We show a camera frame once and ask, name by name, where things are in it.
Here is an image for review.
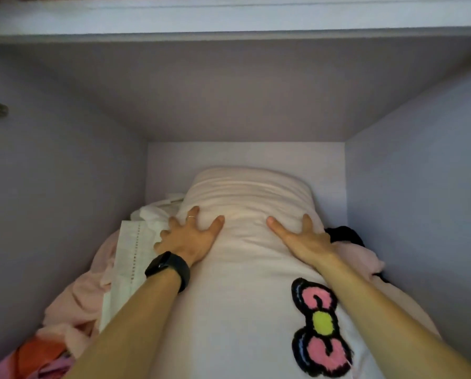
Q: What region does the person's left hand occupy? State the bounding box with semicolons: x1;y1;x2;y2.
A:
153;205;225;268

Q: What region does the person's right hand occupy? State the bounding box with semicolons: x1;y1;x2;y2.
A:
266;213;339;273

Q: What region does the white pink bow pillow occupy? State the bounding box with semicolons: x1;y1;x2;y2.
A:
148;166;443;379

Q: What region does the cream wardrobe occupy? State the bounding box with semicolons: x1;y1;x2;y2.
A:
0;0;471;379

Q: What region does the person's right forearm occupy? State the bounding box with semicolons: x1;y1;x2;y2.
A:
314;254;471;379

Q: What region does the person's left forearm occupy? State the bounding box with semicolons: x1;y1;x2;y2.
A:
61;272;181;379

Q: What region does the black smartwatch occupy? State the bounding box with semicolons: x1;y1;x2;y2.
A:
144;251;191;293

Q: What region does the black garment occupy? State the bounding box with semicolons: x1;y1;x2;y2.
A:
324;226;366;249

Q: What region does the white embroidered cloth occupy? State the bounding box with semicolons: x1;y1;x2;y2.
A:
99;193;187;332

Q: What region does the magenta patterned cloth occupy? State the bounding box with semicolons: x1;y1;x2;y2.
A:
0;353;77;379

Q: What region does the orange cloth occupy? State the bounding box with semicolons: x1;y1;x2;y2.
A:
13;336;69;377

